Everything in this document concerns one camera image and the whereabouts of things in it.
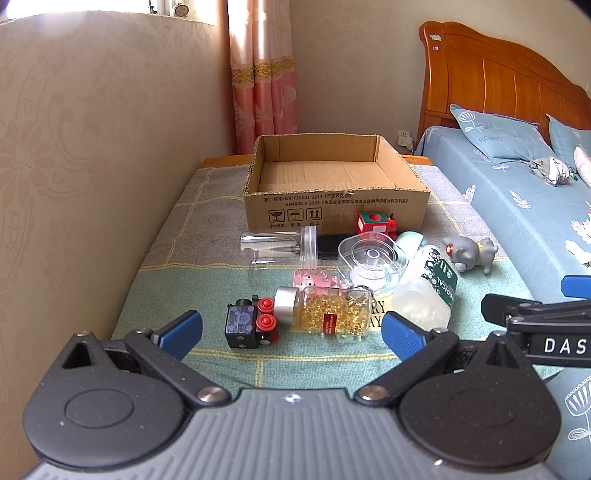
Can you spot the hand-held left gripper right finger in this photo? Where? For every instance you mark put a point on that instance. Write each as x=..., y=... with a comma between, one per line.
x=400, y=336

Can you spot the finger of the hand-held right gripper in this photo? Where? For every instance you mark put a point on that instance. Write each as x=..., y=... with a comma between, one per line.
x=496, y=308
x=577, y=285

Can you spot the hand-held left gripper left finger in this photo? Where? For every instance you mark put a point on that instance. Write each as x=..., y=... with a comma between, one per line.
x=181, y=333

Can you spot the white bottle green label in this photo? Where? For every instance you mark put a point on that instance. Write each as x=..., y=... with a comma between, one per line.
x=427, y=290

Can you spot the black toy train red wheels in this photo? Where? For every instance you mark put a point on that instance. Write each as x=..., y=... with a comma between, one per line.
x=244, y=323

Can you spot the capsule bottle silver cap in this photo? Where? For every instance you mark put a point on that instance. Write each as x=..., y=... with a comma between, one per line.
x=330, y=311

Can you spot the clear round plastic lid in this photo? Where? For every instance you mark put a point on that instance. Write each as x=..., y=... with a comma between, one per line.
x=371, y=263

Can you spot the clear plastic jar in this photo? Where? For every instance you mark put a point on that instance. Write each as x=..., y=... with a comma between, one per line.
x=272, y=251

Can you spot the cardboard box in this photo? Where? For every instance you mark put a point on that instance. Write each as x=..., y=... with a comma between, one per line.
x=323, y=203

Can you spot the grey cartoon toy figure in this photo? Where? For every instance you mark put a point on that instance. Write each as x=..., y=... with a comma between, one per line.
x=471, y=254

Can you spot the green grey checked blanket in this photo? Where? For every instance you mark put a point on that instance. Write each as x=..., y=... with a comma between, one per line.
x=184, y=258

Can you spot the blue floral bed sheet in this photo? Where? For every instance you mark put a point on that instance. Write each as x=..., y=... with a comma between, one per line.
x=521, y=203

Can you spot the black oval case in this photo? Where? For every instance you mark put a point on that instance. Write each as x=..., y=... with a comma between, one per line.
x=331, y=247

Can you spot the pink white fabric item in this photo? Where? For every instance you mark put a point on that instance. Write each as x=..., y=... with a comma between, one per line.
x=582, y=164

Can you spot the small blue floral pillow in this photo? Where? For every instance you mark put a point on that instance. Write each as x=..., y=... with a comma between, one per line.
x=565, y=136

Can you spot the large blue floral pillow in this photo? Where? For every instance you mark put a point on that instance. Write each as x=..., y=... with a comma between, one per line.
x=494, y=134

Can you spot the wooden bed headboard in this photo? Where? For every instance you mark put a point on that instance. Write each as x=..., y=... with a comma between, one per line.
x=485, y=78

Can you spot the pink patterned curtain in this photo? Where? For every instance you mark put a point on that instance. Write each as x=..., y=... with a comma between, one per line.
x=263, y=78

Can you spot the small round clock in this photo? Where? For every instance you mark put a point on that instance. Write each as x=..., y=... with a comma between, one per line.
x=181, y=10

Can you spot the white wall socket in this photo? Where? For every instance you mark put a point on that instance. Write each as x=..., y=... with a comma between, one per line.
x=405, y=137

